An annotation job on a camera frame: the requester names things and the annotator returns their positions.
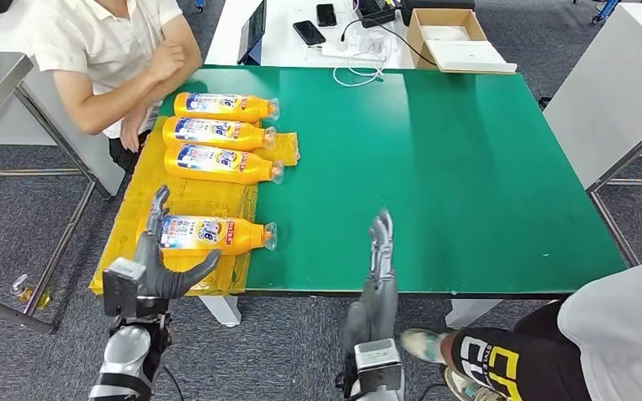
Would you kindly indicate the person's right hand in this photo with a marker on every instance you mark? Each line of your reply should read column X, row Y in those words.
column 167, row 61

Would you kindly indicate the white table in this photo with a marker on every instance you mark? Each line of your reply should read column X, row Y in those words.
column 38, row 110
column 617, row 83
column 285, row 52

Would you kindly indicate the person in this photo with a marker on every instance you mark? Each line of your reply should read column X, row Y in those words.
column 620, row 332
column 94, row 39

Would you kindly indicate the person's right forearm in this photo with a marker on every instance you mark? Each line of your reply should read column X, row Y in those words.
column 105, row 105

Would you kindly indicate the small clear plastic bottle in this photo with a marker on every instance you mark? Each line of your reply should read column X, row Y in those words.
column 23, row 286

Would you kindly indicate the cardboard box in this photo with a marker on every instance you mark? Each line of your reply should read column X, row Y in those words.
column 446, row 16

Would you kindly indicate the white flat lid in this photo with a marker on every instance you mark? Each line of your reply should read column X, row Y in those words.
column 470, row 55

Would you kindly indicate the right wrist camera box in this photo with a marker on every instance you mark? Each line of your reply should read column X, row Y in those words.
column 376, row 365

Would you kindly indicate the white packing insert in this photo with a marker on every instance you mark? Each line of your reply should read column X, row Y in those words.
column 445, row 32

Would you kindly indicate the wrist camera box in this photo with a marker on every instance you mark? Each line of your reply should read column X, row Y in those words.
column 376, row 365
column 121, row 285

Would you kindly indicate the blue metal stand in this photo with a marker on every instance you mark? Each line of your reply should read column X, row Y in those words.
column 606, row 6

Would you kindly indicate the large yellow taped cardboard sheet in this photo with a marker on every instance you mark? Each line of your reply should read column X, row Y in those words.
column 199, row 199

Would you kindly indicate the black smartphone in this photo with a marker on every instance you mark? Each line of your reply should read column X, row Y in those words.
column 309, row 32
column 326, row 14

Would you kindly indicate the white power strip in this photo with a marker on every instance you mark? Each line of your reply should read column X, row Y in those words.
column 334, row 51

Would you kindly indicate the white table foot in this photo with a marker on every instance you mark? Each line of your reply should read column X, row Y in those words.
column 472, row 312
column 221, row 311

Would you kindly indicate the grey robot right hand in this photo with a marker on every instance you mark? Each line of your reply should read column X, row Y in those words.
column 373, row 310

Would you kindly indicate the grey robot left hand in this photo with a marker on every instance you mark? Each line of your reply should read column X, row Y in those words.
column 157, row 277

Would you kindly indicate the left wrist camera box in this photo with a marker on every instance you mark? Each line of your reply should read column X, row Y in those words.
column 121, row 285

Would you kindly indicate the person's left hand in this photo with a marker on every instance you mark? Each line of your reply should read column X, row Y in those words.
column 131, row 130

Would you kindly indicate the person's left forearm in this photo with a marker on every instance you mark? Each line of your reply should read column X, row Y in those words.
column 185, row 55

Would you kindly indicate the orange detergent bottle clear cap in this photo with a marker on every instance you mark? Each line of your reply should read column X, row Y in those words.
column 243, row 238
column 210, row 114
column 199, row 143
column 199, row 169

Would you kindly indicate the black charger device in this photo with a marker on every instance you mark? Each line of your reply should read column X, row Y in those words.
column 375, row 11

